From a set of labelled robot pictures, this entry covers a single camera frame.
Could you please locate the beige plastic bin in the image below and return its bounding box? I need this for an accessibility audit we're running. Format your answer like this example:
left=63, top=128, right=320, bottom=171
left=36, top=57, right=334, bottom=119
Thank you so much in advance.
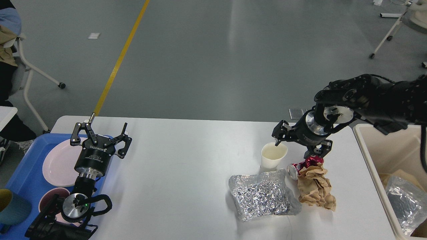
left=354, top=124, right=427, bottom=240

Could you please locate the foil container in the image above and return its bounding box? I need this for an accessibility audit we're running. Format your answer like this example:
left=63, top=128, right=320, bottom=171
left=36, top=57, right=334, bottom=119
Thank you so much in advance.
left=385, top=176, right=427, bottom=236

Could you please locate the brown paper bag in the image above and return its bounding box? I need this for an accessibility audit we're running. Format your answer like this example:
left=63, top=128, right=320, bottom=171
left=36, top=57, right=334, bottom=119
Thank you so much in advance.
left=380, top=169, right=427, bottom=238

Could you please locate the aluminium foil tray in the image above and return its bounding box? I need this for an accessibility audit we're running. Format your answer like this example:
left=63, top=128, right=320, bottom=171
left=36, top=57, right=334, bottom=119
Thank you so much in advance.
left=228, top=169, right=302, bottom=222

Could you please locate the floor socket plate left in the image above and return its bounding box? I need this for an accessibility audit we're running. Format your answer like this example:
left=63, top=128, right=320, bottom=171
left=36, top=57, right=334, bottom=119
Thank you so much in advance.
left=289, top=108, right=308, bottom=120

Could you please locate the teal mug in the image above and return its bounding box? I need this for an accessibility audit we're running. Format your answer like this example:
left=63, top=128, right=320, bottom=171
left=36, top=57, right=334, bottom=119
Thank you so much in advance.
left=0, top=189, right=32, bottom=234

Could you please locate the white side table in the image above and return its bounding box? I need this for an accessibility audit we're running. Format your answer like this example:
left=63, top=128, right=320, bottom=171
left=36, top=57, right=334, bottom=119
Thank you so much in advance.
left=0, top=106, right=17, bottom=131

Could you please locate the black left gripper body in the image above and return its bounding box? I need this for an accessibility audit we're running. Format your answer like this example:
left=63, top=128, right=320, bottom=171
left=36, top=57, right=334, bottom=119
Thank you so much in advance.
left=74, top=142, right=115, bottom=179

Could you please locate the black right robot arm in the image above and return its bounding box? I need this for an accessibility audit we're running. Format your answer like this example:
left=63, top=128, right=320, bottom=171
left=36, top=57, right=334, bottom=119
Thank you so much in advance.
left=272, top=74, right=427, bottom=170

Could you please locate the crushed red can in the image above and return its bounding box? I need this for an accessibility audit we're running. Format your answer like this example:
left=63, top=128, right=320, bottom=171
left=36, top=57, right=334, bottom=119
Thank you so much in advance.
left=287, top=156, right=324, bottom=180

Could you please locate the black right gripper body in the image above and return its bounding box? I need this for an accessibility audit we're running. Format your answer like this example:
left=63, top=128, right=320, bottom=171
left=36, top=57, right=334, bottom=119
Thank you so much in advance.
left=292, top=110, right=331, bottom=146

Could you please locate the seated person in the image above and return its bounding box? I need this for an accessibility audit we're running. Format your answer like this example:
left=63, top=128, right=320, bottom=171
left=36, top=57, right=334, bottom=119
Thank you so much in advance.
left=0, top=0, right=36, bottom=162

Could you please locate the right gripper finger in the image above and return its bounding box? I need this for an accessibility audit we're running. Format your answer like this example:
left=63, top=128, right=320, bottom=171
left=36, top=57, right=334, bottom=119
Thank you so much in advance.
left=304, top=139, right=333, bottom=159
left=272, top=120, right=297, bottom=146

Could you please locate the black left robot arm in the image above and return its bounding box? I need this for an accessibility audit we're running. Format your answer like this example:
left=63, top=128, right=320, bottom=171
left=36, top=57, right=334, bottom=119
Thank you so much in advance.
left=25, top=113, right=132, bottom=240

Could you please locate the cream paper cup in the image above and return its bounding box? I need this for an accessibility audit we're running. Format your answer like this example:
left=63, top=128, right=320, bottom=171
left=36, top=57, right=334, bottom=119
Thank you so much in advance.
left=260, top=142, right=289, bottom=170

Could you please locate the crumpled brown paper ball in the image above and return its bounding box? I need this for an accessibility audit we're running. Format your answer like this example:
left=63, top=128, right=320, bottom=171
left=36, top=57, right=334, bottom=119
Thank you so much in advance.
left=297, top=163, right=337, bottom=211

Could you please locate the white chair left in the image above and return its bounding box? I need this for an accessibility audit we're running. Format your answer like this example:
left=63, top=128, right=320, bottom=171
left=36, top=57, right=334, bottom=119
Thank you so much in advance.
left=4, top=33, right=66, bottom=133

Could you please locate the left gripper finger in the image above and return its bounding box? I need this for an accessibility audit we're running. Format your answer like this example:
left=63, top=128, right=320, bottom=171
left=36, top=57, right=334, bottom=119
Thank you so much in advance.
left=107, top=123, right=132, bottom=159
left=69, top=113, right=97, bottom=149

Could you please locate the pink plate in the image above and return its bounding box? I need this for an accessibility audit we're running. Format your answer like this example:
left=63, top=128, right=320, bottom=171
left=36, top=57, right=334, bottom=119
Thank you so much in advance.
left=42, top=140, right=82, bottom=187

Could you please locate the pink mug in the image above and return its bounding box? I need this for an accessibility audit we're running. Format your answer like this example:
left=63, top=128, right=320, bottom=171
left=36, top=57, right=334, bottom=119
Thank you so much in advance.
left=38, top=187, right=81, bottom=227

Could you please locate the blue plastic tray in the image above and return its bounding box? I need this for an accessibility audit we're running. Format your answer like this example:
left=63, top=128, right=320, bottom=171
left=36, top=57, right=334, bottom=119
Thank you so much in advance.
left=1, top=133, right=103, bottom=240

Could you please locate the white chair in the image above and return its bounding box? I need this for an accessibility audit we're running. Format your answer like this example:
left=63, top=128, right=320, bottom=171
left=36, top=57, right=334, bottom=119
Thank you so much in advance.
left=369, top=0, right=427, bottom=59
left=4, top=33, right=66, bottom=133

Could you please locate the white chair right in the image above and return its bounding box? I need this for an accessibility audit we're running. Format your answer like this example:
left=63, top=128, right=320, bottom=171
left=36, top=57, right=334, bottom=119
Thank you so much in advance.
left=369, top=0, right=427, bottom=59

